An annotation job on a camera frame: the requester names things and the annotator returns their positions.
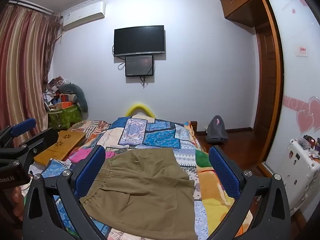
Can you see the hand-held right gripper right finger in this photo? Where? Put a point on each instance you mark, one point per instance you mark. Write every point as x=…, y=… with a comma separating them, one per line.
x=223, y=172

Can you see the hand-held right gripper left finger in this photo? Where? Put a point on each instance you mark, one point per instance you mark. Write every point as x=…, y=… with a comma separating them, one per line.
x=90, y=172

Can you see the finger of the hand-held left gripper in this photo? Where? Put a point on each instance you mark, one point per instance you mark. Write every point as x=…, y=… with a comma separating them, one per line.
x=23, y=125
x=42, y=140

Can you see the khaki pants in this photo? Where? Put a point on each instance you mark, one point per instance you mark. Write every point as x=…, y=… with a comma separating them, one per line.
x=145, y=187

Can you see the wooden bed headboard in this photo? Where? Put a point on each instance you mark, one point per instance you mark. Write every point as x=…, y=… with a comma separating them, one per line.
x=60, y=145

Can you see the pink cloth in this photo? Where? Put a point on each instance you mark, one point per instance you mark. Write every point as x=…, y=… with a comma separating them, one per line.
x=80, y=156

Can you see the green storage box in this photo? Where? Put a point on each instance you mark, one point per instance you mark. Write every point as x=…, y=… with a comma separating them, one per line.
x=65, y=117

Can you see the orange striped blanket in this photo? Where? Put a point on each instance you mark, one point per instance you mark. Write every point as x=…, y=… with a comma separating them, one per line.
x=92, y=130

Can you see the grey backpack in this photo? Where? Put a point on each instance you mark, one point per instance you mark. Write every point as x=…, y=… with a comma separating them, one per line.
x=217, y=130

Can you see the pile of mixed clutter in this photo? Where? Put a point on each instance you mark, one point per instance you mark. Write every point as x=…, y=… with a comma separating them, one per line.
x=53, y=90

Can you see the grey plush toy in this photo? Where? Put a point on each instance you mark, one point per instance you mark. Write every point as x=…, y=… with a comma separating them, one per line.
x=78, y=96

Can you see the striped red curtain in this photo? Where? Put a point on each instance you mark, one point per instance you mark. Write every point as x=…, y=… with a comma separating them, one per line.
x=22, y=67

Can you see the patchwork blanket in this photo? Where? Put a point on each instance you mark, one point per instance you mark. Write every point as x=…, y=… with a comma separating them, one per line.
x=160, y=135

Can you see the yellow foam arch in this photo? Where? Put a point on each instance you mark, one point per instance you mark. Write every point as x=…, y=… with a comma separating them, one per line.
x=140, y=106

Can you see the small items on suitcase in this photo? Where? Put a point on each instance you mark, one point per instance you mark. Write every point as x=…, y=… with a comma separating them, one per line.
x=310, y=143

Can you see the wooden door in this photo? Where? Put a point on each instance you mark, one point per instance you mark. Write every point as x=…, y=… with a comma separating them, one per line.
x=267, y=80

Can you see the white sliding wardrobe door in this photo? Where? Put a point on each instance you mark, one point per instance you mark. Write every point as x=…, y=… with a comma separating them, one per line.
x=297, y=92

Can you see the white air conditioner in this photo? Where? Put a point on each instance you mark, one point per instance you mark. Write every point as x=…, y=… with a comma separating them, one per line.
x=83, y=16

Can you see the wooden overhead cabinet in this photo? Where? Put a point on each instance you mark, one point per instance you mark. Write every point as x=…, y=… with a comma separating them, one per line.
x=240, y=0

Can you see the small black wall monitor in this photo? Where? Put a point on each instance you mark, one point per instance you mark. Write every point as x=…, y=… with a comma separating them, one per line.
x=139, y=65

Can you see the black wall television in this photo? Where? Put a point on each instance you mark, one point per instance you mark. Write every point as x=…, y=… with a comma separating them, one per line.
x=139, y=40

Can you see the red wall sticker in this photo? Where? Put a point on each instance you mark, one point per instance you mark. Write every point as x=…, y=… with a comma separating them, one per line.
x=301, y=50

